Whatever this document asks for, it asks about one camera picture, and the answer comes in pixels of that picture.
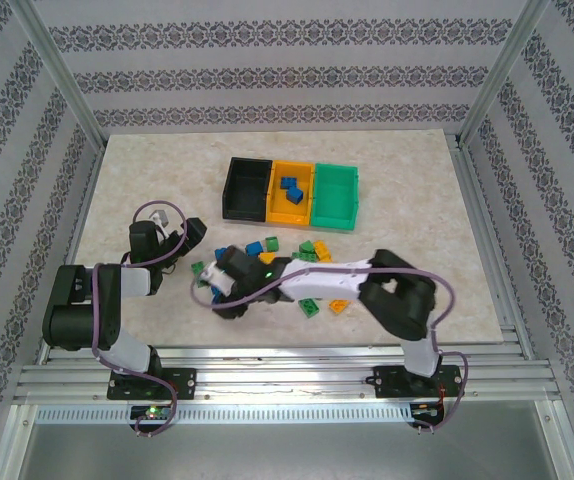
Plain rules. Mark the blue lego brick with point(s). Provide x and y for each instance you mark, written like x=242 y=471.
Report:
x=222 y=251
x=215 y=296
x=253 y=248
x=285 y=183
x=295 y=195

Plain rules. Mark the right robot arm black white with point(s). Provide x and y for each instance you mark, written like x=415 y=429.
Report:
x=397 y=305

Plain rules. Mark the aluminium left side rail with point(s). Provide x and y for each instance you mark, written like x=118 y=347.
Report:
x=74 y=240

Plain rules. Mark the green sloped lego brick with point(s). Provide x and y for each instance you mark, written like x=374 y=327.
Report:
x=272 y=244

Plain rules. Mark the aluminium corner post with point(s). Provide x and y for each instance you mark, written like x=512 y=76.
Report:
x=57 y=70
x=504 y=70

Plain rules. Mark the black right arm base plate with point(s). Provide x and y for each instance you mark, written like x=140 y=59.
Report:
x=387 y=382

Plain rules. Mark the green plastic bin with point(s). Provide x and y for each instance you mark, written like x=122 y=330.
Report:
x=334 y=200

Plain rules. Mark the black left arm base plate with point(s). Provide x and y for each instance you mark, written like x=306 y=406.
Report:
x=184 y=382

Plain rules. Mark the aluminium right corner post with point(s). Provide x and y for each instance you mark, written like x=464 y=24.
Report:
x=504 y=70

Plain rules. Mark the green six-stud lego brick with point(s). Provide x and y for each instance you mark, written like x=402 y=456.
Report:
x=303 y=257

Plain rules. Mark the aluminium rail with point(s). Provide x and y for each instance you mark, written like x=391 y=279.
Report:
x=492 y=250
x=74 y=240

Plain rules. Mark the aluminium left corner post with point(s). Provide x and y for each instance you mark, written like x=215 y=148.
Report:
x=57 y=70

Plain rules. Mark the aluminium front frame rails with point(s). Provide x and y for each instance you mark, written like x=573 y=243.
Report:
x=287 y=375

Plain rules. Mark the left circuit board green light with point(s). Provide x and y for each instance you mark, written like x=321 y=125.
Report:
x=153 y=412

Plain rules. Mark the right small circuit board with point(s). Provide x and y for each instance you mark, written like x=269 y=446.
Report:
x=427 y=411

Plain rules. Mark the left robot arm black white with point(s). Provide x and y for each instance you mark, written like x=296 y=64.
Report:
x=82 y=310

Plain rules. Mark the orange plastic bin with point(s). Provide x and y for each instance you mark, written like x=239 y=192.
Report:
x=279 y=210

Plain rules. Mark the green rounded lego brick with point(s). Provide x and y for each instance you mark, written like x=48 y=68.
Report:
x=307 y=246

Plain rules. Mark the yellow lego brick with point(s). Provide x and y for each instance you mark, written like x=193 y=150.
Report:
x=339 y=305
x=323 y=250
x=267 y=257

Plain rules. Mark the aluminium right side rail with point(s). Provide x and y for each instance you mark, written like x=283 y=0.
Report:
x=492 y=250

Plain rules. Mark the black plastic bin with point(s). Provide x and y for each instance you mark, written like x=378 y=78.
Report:
x=247 y=187

